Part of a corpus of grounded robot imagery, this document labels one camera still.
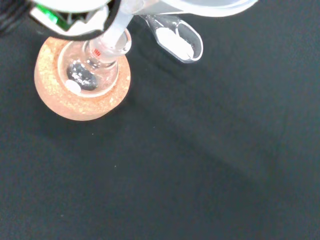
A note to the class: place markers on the glass weighing funnel with powder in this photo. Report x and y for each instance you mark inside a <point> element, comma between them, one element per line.
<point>172,41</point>

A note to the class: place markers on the black bench cloth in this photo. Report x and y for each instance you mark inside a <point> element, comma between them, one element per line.
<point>190,150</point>

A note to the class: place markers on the glass round-bottom flask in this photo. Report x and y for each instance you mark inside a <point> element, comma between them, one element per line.
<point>82,77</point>

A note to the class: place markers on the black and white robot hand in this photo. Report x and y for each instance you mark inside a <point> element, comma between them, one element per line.
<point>82,5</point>

